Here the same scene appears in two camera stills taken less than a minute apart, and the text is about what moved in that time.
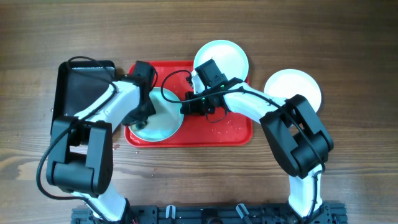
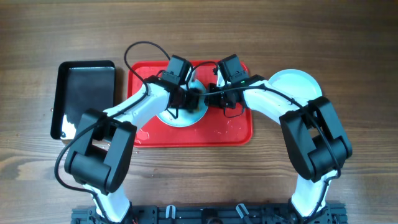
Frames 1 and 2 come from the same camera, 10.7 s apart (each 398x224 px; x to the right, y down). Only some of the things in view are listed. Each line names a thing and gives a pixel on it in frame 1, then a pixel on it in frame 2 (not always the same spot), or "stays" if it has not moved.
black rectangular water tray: [79, 84] stays
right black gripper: [191, 108] to [213, 100]
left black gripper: [130, 119] to [194, 101]
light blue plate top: [229, 58] to [182, 118]
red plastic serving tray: [222, 128] stays
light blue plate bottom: [168, 118] to [297, 83]
